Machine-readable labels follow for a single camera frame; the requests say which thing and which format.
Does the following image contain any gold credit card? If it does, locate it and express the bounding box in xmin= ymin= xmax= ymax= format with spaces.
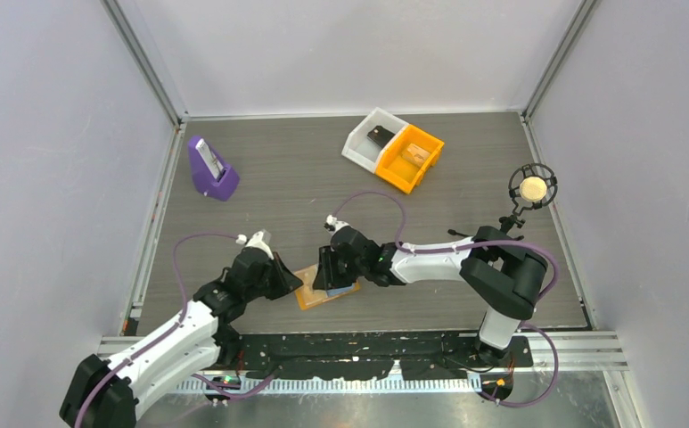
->
xmin=294 ymin=265 xmax=318 ymax=296
xmin=402 ymin=144 xmax=431 ymax=166

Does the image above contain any orange card holder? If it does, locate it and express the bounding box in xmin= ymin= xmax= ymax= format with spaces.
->
xmin=294 ymin=265 xmax=361 ymax=310

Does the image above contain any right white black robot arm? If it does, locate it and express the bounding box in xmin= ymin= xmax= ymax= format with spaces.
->
xmin=313 ymin=225 xmax=549 ymax=366

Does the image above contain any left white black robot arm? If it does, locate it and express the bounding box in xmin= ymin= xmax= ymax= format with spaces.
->
xmin=59 ymin=247 xmax=303 ymax=427

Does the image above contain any white card in purple stand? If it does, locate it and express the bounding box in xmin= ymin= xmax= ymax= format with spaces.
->
xmin=195 ymin=138 xmax=225 ymax=181

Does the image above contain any clear card in orange bin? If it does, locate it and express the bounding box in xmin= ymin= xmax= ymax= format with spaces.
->
xmin=402 ymin=150 xmax=431 ymax=169

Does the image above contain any black card in white bin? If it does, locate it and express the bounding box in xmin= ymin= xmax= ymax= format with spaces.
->
xmin=366 ymin=125 xmax=395 ymax=148

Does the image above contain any purple stand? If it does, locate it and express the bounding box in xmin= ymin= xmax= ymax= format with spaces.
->
xmin=187 ymin=136 xmax=240 ymax=202

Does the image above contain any white plastic bin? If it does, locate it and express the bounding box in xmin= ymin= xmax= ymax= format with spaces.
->
xmin=341 ymin=108 xmax=408 ymax=174

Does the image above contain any orange plastic bin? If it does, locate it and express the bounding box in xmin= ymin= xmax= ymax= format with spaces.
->
xmin=375 ymin=125 xmax=444 ymax=194

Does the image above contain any black microphone tripod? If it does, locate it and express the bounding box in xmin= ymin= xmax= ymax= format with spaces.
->
xmin=472 ymin=207 xmax=531 ymax=242

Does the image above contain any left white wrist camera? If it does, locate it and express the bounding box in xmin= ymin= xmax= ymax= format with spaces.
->
xmin=235 ymin=229 xmax=275 ymax=259

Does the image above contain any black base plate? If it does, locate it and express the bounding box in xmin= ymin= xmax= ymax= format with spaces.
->
xmin=211 ymin=331 xmax=533 ymax=381

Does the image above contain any microphone with shock mount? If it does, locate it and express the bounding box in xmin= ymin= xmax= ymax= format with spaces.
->
xmin=508 ymin=162 xmax=559 ymax=212

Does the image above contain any aluminium frame rail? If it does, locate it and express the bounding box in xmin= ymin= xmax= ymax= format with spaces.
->
xmin=90 ymin=335 xmax=628 ymax=396

